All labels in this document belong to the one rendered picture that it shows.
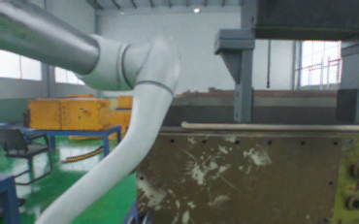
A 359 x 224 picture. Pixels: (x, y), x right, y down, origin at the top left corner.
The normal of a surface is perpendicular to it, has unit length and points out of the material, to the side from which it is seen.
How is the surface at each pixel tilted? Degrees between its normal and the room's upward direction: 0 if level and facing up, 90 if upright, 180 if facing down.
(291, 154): 90
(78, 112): 90
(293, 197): 90
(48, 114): 90
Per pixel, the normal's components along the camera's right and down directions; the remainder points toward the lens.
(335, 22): 0.00, 0.10
